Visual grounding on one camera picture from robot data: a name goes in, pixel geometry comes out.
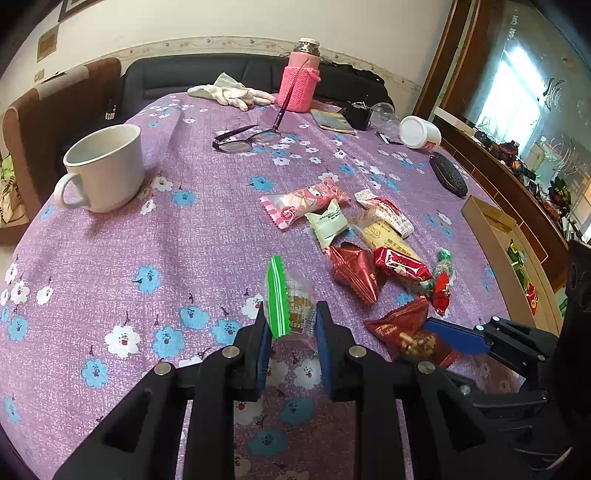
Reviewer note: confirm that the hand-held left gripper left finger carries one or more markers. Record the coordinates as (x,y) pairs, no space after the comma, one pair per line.
(264,350)

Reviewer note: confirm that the green pyramid packet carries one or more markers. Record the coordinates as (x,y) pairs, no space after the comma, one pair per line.
(515,253)

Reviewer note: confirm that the clear glass jar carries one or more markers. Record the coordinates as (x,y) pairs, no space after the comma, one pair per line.
(385,115)

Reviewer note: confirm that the pink knit-sleeved bottle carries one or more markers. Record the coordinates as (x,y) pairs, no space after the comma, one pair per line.
(298,87)

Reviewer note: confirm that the yellow cake packet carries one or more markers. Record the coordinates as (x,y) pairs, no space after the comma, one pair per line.
(376,233)

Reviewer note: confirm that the small red candy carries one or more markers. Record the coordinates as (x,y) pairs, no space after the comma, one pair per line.
(441,295)

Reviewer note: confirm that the black textured glasses case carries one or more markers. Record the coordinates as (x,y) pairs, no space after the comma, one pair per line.
(448,175)

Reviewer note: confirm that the pale green snack packet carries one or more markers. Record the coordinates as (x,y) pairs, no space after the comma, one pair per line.
(328,224)

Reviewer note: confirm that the wall socket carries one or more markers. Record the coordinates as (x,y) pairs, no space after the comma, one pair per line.
(39,74)

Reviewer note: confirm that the pink white snack packet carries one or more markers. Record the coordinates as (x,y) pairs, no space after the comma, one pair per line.
(300,203)

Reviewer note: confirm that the red nut packet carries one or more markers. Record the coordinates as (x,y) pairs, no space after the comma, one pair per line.
(397,323)

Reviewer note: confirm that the white plastic jar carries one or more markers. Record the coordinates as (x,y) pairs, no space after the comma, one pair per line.
(418,131)

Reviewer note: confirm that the white gloves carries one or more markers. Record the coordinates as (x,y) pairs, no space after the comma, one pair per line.
(226,90)

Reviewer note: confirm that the cardboard box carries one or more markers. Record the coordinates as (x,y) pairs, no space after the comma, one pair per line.
(489,244)

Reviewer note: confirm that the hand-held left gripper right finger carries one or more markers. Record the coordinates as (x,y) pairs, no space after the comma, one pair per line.
(323,350)

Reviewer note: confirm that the small black cup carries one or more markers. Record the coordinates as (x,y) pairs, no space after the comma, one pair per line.
(356,117)

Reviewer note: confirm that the white mug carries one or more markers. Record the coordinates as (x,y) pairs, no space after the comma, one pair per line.
(106,170)

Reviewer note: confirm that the red candy packet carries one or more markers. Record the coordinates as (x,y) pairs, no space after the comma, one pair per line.
(401,266)

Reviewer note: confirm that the black eyeglasses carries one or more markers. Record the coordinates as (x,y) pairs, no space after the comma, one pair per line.
(238,146)

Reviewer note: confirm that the small wall plaque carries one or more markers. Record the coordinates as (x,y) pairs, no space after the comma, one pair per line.
(47,44)

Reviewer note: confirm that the green candy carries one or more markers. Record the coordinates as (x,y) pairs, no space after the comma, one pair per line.
(443,263)

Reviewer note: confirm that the dark red pyramid packet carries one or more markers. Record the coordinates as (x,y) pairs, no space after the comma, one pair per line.
(353,272)

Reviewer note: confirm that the white red snack packet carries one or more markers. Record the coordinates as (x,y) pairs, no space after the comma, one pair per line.
(383,207)

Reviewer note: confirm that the clutter of assorted tools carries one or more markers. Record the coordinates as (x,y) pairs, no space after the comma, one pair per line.
(554,194)

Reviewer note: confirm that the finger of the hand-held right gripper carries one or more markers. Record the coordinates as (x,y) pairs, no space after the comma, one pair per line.
(508,401)
(455,337)

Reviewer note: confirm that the clear green-striped snack packet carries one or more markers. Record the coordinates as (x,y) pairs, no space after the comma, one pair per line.
(277,295)

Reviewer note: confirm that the black sofa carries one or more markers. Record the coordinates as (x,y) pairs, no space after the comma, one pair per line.
(184,74)

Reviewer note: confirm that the black bag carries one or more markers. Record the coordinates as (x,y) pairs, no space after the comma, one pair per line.
(351,78)

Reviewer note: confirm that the framed wall picture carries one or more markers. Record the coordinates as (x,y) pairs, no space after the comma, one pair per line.
(74,7)

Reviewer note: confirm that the brown chair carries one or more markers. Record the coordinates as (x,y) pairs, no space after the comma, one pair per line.
(41,120)

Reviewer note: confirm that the red bar packet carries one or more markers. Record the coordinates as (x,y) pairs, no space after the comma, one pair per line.
(533,297)

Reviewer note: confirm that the green ribbed snack packet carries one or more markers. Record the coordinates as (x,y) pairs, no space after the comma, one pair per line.
(522,278)

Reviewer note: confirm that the wooden framed glass panel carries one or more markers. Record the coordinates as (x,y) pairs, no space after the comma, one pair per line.
(508,69)

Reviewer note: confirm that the wooden cabinet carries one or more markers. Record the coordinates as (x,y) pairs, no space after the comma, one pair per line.
(508,184)

